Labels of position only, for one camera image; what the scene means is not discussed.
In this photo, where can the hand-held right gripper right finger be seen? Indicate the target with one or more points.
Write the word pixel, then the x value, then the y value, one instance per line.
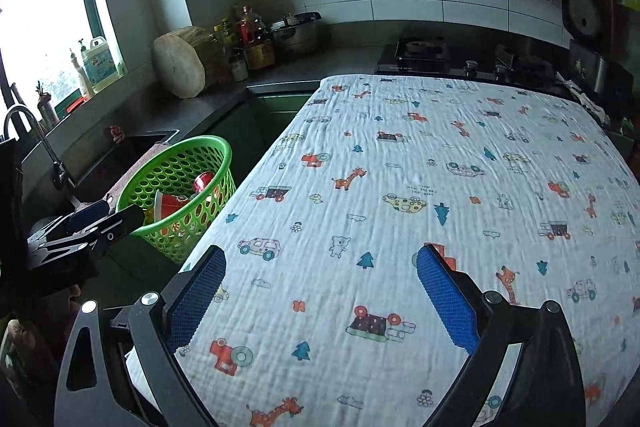
pixel 447 302

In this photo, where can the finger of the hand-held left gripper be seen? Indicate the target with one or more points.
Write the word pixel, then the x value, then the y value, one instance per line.
pixel 122 224
pixel 85 216

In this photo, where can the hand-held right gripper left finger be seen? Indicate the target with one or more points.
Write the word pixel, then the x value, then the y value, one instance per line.
pixel 197 297

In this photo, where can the red white packet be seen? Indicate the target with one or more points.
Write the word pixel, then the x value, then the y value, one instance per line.
pixel 167 204

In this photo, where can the red can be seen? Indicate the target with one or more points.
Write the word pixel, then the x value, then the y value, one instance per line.
pixel 205 184

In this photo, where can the green plastic basket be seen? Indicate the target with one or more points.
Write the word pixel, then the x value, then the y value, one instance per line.
pixel 200 140

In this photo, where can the steel faucet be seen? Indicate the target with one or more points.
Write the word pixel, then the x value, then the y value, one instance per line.
pixel 47 147

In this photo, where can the steel sink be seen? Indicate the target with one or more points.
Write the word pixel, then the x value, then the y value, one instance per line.
pixel 135 139

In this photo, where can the red white scrubber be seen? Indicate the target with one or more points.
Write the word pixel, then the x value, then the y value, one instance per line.
pixel 116 134

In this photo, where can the green box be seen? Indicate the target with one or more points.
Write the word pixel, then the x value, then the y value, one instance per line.
pixel 67 104

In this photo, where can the slim white bottle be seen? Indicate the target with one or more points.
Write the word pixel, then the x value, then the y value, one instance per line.
pixel 81 79

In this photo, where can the white detergent bottle green label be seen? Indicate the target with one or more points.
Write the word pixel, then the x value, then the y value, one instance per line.
pixel 102 67

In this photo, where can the printed white cloth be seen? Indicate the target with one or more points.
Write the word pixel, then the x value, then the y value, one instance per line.
pixel 400 157

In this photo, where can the round wooden chopping block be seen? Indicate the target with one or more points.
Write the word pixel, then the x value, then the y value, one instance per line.
pixel 177 67

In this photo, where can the green cabinet door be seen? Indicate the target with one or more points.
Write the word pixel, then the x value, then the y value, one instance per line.
pixel 277 117

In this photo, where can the small white jar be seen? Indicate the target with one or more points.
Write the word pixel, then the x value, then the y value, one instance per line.
pixel 239 71

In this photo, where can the dark sauce bottle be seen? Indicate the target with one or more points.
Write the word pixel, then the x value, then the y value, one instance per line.
pixel 222 44

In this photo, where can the yellow tin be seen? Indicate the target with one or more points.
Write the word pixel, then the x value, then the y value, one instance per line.
pixel 260 56

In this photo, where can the white rag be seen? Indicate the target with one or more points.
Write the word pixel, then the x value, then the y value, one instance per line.
pixel 590 104

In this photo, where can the black gas stove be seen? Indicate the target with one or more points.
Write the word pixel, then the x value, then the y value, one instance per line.
pixel 420 49

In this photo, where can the black rice cooker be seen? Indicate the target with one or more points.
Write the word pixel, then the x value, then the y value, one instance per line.
pixel 590 67

